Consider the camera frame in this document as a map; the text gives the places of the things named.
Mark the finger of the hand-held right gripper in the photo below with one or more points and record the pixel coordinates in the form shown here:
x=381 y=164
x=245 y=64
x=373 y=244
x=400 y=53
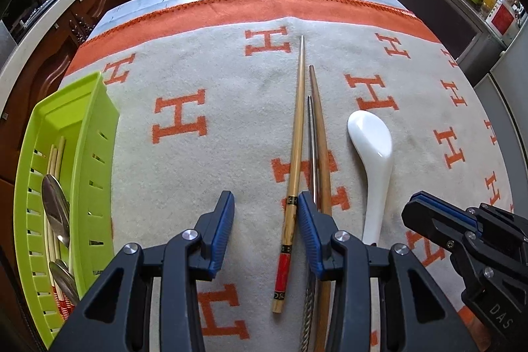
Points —
x=495 y=220
x=429 y=222

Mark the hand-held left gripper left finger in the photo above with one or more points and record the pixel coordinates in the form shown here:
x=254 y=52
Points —
x=222 y=232

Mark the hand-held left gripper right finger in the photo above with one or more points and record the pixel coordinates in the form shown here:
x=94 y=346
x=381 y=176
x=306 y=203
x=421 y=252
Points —
x=307 y=236

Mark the light bamboo chopstick red end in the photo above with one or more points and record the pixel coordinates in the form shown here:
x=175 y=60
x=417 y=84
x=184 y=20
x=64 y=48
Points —
x=295 y=154

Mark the white ceramic spoon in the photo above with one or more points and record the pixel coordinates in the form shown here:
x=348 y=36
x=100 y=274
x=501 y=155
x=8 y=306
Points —
x=371 y=141

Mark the twisted metal chopstick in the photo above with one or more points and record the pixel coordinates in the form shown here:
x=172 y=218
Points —
x=312 y=137

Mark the brown wooden chopstick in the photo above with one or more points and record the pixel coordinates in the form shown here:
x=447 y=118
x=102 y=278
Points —
x=321 y=137

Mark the green plastic utensil tray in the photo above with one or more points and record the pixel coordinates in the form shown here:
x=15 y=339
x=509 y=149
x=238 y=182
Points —
x=88 y=154

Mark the large metal spoon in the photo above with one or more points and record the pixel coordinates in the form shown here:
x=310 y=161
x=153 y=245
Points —
x=64 y=280
x=55 y=203

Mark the red striped bamboo chopstick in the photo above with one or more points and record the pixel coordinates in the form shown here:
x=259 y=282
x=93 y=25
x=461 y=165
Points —
x=51 y=159
x=60 y=154

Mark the orange and white printed blanket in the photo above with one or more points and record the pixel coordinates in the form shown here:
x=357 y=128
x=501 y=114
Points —
x=206 y=170

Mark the red box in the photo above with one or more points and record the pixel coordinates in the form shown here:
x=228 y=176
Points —
x=503 y=18

